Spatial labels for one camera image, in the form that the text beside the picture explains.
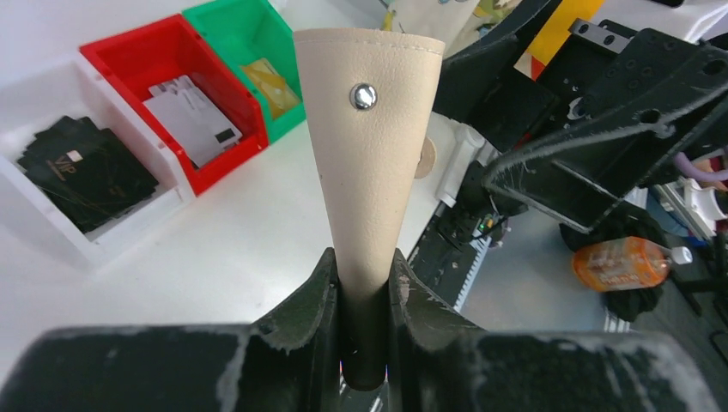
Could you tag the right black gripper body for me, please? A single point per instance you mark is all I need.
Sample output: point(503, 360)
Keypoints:
point(654, 88)

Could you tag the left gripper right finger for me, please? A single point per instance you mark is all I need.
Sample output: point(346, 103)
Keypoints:
point(440, 361)

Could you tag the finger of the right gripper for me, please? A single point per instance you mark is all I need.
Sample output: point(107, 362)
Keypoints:
point(479, 85)
point(579, 175)

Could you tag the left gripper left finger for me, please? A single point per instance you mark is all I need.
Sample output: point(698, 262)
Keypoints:
point(285, 361)

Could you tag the gold cards stack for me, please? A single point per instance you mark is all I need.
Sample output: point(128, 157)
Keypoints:
point(274, 87)

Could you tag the white cards stack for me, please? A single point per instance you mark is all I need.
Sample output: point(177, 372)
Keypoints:
point(192, 119)

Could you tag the black VIP cards stack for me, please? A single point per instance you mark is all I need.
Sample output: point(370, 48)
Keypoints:
point(87, 172)

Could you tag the cream cartoon print cloth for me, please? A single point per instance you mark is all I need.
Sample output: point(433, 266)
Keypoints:
point(457, 23)

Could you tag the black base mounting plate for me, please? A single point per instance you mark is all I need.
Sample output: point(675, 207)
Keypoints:
point(442, 255)

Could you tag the orange plastic bottle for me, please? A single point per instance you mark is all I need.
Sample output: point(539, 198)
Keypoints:
point(627, 264)

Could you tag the green plastic bin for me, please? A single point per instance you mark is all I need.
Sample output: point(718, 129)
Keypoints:
point(242, 33)

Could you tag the red plastic bin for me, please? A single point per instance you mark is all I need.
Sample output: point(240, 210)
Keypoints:
point(166, 49)

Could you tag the white plastic bin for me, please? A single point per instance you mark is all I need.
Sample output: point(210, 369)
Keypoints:
point(73, 87)

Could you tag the white slotted cable duct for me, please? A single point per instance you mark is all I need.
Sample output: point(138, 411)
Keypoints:
point(480, 246)

